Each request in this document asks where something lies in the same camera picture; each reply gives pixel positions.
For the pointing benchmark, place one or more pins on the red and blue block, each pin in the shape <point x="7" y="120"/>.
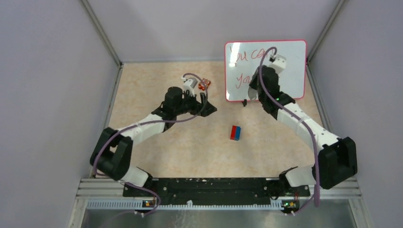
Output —
<point x="235" y="133"/>

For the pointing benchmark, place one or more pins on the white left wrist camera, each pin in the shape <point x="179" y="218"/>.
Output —
<point x="189" y="84"/>

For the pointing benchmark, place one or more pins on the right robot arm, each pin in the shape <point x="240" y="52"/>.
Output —
<point x="335" y="157"/>

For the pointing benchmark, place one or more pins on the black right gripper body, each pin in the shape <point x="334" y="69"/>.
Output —
<point x="254" y="83"/>

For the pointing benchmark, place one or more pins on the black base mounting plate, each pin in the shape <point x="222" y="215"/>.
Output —
<point x="217" y="191"/>

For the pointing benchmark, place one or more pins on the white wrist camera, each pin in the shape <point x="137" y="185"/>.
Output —
<point x="189" y="84"/>
<point x="278" y="63"/>

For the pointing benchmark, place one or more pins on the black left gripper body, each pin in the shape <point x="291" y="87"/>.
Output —
<point x="188" y="104"/>

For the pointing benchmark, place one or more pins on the pink framed whiteboard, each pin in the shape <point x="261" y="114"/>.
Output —
<point x="243" y="57"/>

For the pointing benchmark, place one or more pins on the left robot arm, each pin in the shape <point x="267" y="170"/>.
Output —
<point x="113" y="151"/>

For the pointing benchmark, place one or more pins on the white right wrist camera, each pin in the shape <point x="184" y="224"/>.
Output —
<point x="278" y="63"/>

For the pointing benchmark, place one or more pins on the red owl figurine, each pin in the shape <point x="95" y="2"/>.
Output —
<point x="204" y="84"/>

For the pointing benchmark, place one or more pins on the white toothed cable rail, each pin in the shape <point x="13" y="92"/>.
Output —
<point x="135" y="204"/>

